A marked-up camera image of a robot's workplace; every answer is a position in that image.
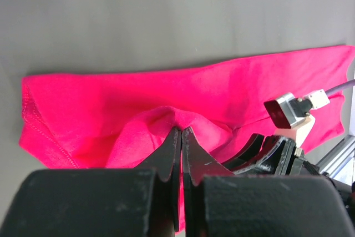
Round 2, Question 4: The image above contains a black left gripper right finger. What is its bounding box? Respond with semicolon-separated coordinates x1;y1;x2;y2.
182;128;354;236

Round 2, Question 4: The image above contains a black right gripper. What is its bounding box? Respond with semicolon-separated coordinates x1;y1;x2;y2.
221;133;320;175

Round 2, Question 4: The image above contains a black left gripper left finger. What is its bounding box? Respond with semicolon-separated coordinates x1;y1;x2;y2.
1;128;181;236

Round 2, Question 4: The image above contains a pink t shirt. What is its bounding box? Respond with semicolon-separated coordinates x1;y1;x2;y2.
18;44;355;235

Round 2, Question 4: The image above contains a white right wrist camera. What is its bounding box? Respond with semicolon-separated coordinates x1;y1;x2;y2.
263;93;316;147

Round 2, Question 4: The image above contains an aluminium frame rail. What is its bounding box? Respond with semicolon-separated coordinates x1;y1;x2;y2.
317;135;354;185

